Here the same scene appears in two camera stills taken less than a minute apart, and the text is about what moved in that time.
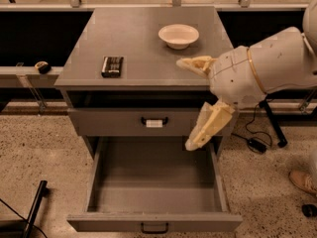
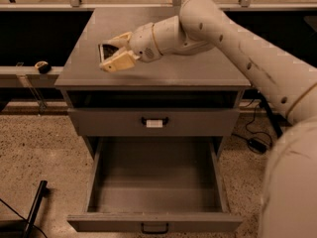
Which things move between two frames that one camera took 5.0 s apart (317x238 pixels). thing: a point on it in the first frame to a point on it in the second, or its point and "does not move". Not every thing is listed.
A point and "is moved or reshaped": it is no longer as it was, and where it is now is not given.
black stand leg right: [281, 141] does not move
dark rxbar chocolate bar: [111, 66] is moved or reshaped
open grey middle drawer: [156, 184] does not move
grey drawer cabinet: [122, 74] does not move
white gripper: [235, 77] to [143, 44]
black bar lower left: [35, 209] does not move
